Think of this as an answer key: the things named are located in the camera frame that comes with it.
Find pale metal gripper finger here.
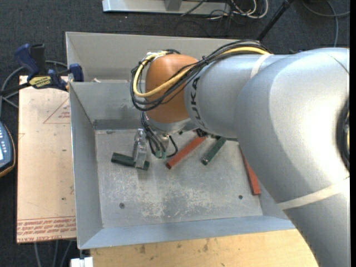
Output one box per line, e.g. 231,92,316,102
135,141,148,169
133,128,145,161

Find dark green block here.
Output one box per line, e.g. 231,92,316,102
111,152,150,171
201,136,228,166

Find red-brown flat block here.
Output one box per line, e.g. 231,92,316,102
239,146,262,196
166,136,208,170

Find grey metal bin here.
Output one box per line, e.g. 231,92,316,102
65,31,297,250

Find brown cardboard board, red print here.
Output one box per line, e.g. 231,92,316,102
16,75,77,244

